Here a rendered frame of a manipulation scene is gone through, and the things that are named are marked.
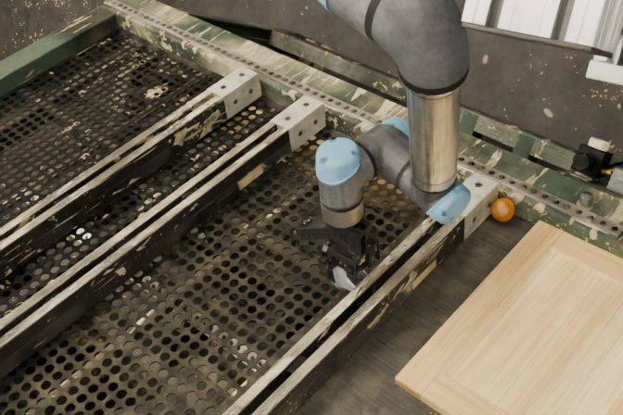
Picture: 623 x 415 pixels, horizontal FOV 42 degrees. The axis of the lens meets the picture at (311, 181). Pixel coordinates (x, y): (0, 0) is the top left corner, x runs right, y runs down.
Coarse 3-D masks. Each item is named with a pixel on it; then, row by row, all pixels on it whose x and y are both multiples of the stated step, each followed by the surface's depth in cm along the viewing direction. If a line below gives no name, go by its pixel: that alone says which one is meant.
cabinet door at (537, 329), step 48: (528, 240) 165; (576, 240) 163; (480, 288) 157; (528, 288) 156; (576, 288) 155; (432, 336) 150; (480, 336) 149; (528, 336) 148; (576, 336) 147; (432, 384) 142; (480, 384) 141; (528, 384) 140; (576, 384) 139
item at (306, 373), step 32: (480, 192) 168; (448, 224) 163; (416, 256) 157; (448, 256) 165; (384, 288) 152; (352, 320) 147; (384, 320) 154; (288, 352) 143; (320, 352) 143; (352, 352) 150; (256, 384) 139; (288, 384) 138; (320, 384) 145
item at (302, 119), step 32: (288, 128) 190; (320, 128) 200; (224, 160) 184; (256, 160) 186; (192, 192) 178; (224, 192) 182; (160, 224) 171; (192, 224) 178; (96, 256) 166; (128, 256) 167; (64, 288) 162; (96, 288) 163; (0, 320) 155; (32, 320) 155; (64, 320) 160; (0, 352) 151; (32, 352) 157
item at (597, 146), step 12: (588, 144) 178; (600, 144) 176; (576, 156) 174; (588, 156) 172; (600, 156) 175; (612, 156) 179; (576, 168) 174; (588, 168) 173; (600, 168) 176; (612, 168) 186; (576, 180) 173; (600, 180) 184; (612, 180) 174; (612, 192) 173
